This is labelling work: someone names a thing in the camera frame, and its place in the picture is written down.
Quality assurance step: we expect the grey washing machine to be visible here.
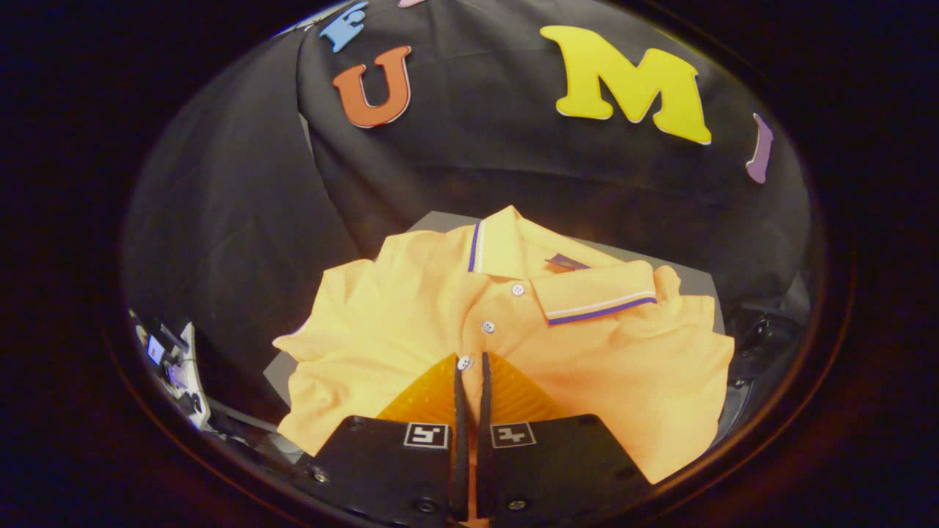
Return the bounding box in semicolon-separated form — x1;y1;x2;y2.
719;293;809;444

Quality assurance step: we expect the grey cabinet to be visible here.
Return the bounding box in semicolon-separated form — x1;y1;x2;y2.
264;211;727;411

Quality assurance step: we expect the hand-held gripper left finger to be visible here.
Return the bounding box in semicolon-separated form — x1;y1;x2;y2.
297;352;471;526

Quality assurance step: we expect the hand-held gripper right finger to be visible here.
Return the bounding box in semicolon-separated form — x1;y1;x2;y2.
476;351;654;520

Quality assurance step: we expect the white equipment stand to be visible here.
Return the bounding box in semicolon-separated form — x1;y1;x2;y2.
132;312;213;431

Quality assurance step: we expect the orange polo shirt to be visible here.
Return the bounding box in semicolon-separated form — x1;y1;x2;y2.
273;205;736;485

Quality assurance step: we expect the black backdrop cloth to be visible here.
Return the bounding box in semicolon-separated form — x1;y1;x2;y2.
121;0;815;426

